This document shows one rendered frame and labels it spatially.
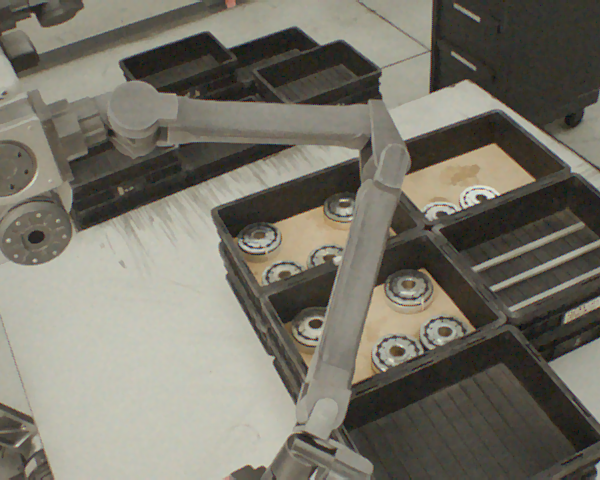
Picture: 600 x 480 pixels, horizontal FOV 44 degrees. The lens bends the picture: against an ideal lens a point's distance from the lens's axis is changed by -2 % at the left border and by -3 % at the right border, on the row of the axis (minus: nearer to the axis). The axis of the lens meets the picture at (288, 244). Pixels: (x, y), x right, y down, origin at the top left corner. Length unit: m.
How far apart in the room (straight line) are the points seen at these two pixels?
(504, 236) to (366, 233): 0.73
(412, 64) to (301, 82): 1.16
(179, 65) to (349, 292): 2.24
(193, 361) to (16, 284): 0.57
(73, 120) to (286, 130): 0.31
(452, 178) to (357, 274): 0.89
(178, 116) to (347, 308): 0.37
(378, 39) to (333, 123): 3.11
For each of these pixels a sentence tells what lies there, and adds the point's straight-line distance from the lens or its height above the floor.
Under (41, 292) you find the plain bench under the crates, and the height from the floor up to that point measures 0.70.
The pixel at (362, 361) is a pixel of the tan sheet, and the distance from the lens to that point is 1.52.
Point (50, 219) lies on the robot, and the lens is 1.46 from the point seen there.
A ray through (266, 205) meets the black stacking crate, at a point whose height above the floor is 0.89.
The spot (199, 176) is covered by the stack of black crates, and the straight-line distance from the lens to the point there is 2.65.
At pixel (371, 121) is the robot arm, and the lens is 1.16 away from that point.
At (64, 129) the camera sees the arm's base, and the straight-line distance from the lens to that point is 1.10.
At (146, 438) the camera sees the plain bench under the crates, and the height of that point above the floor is 0.70.
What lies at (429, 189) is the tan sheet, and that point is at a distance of 1.90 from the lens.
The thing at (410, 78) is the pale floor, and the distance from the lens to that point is 3.89.
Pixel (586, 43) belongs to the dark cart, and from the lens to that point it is 3.32.
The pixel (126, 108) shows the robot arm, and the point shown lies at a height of 1.48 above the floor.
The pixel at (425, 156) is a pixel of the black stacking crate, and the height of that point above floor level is 0.87.
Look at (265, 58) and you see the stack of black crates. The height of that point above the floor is 0.38.
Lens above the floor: 2.05
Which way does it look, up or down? 44 degrees down
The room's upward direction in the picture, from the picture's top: 7 degrees counter-clockwise
